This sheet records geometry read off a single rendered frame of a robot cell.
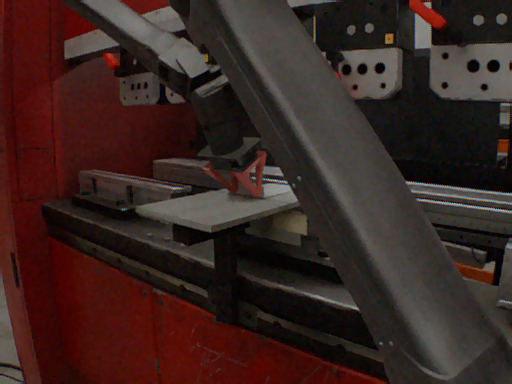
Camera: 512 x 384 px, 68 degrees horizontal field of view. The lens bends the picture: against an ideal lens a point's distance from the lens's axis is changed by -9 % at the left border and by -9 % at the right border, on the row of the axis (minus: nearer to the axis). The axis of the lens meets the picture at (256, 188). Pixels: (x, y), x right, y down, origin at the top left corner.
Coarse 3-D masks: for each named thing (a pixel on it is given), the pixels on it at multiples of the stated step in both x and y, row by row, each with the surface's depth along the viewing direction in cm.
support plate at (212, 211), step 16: (208, 192) 80; (224, 192) 80; (144, 208) 66; (160, 208) 66; (176, 208) 66; (192, 208) 66; (208, 208) 66; (224, 208) 66; (240, 208) 66; (256, 208) 66; (272, 208) 66; (288, 208) 69; (192, 224) 58; (208, 224) 56; (224, 224) 58
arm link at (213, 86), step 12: (204, 84) 64; (216, 84) 64; (228, 84) 65; (192, 96) 64; (204, 96) 62; (216, 96) 63; (228, 96) 67; (204, 108) 63; (216, 108) 63; (228, 108) 65; (204, 120) 65; (216, 120) 64
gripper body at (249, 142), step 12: (228, 120) 65; (204, 132) 67; (216, 132) 65; (228, 132) 66; (216, 144) 67; (228, 144) 67; (240, 144) 68; (252, 144) 67; (204, 156) 70; (216, 156) 68; (228, 156) 66; (240, 156) 65
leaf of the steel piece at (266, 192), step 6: (240, 186) 76; (228, 192) 79; (240, 192) 77; (246, 192) 76; (264, 192) 79; (270, 192) 78; (276, 192) 78; (282, 192) 78; (288, 192) 79; (264, 198) 74
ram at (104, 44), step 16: (128, 0) 100; (144, 0) 96; (160, 0) 92; (288, 0) 70; (304, 0) 68; (320, 0) 66; (80, 16) 117; (64, 32) 125; (80, 32) 118; (80, 48) 119; (96, 48) 113; (112, 48) 110
